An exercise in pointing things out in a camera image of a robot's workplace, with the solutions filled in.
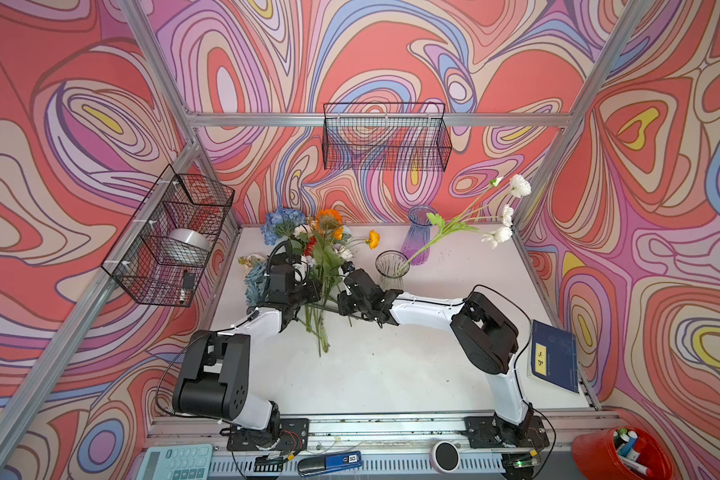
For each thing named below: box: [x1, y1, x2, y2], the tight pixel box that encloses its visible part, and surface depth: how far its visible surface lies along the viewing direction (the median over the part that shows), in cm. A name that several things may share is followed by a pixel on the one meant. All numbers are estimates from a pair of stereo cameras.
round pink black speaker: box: [430, 441, 461, 475], surface depth 68 cm
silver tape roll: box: [166, 228, 211, 265], surface depth 74 cm
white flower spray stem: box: [395, 174, 532, 277], surface depth 71 cm
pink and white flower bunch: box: [291, 222, 353, 357], surface depth 95 cm
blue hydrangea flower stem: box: [261, 208, 305, 245], surface depth 110 cm
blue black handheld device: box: [297, 451, 364, 477], surface depth 69 cm
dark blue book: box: [531, 319, 579, 393], surface depth 88 cm
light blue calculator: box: [136, 444, 214, 480], surface depth 70 cm
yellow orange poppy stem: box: [348, 229, 381, 250], surface depth 107 cm
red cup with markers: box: [572, 425, 675, 480], surface depth 64 cm
